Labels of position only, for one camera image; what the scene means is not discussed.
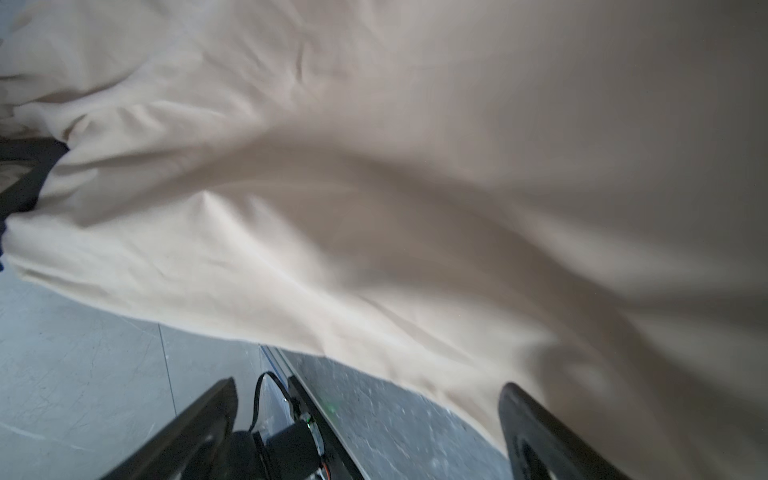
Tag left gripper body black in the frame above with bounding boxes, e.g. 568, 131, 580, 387
1, 139, 69, 222

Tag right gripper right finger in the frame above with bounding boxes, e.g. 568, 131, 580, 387
498, 383, 627, 480

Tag aluminium frame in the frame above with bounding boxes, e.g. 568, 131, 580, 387
260, 346, 368, 480

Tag beige drawstring shorts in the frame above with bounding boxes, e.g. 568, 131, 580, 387
1, 1, 767, 479

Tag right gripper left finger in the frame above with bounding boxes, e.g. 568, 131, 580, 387
104, 378, 238, 479

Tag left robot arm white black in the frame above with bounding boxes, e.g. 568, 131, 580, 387
1, 140, 324, 479

